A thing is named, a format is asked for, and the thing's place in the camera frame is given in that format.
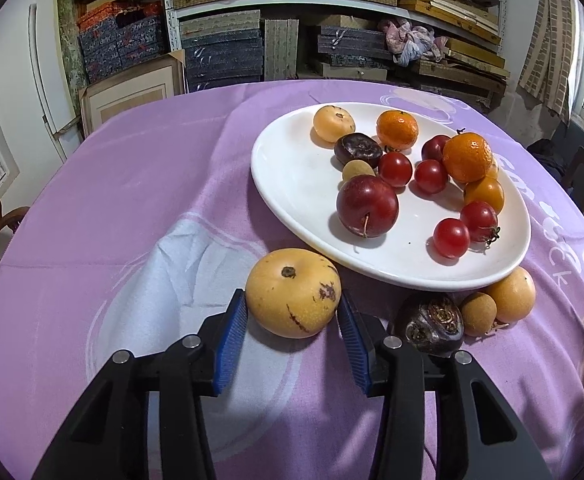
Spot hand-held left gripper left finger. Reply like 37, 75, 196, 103
32, 287, 250, 480

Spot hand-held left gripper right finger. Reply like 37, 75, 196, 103
337, 292, 552, 480

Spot brown-spotted yellow pear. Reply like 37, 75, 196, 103
245, 248, 343, 338

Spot cherry tomato with stem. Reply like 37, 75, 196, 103
460, 201, 501, 248

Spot red cherry tomato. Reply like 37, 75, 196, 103
414, 159, 449, 194
433, 218, 471, 260
378, 152, 413, 188

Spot white plate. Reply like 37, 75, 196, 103
250, 102, 531, 292

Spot tan longan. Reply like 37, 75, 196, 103
460, 292, 498, 337
342, 159, 377, 183

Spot dimpled mandarin orange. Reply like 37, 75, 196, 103
376, 110, 419, 151
442, 130, 493, 184

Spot dark water chestnut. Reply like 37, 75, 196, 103
334, 132, 383, 165
387, 292, 465, 358

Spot dark red plum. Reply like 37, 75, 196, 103
421, 135, 452, 163

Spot pale orange pear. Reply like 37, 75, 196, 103
313, 105, 356, 143

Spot smooth golden pear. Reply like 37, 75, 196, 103
484, 266, 536, 324

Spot dark cloth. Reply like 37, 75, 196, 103
526, 137, 580, 183

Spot smooth orange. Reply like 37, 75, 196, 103
464, 176, 505, 216

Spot purple printed tablecloth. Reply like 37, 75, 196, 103
0, 79, 584, 480

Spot bamboo blind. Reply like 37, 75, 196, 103
516, 0, 580, 126

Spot framed picture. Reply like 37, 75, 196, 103
78, 50, 187, 138

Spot stack of yellow wooden frames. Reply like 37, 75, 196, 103
399, 0, 510, 91

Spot stack of dark navy boxes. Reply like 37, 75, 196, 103
179, 12, 265, 93

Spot grey wooden panels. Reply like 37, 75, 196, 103
263, 19, 300, 81

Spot stack of dark grey boxes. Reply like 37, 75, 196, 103
314, 14, 397, 81

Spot crumpled pink cloth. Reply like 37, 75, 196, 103
378, 17, 447, 66

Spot stack of blue patterned boxes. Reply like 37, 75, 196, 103
79, 15, 169, 83

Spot white board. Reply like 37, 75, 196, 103
28, 4, 83, 161

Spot metal shelf rack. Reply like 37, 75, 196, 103
164, 0, 510, 91

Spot green marbled panel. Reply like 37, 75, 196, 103
56, 0, 90, 93

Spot orange patterned box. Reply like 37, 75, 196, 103
77, 2, 165, 31

